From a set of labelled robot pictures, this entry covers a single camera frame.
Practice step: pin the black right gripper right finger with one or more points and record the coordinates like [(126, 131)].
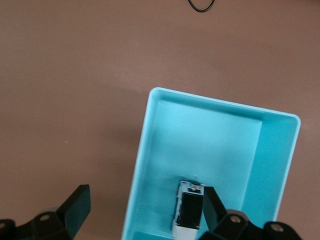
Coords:
[(215, 210)]

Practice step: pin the white jeep toy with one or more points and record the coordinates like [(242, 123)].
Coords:
[(190, 210)]

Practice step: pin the cyan plastic bin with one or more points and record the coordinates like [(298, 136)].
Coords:
[(200, 150)]

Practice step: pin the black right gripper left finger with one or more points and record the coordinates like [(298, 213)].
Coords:
[(75, 207)]

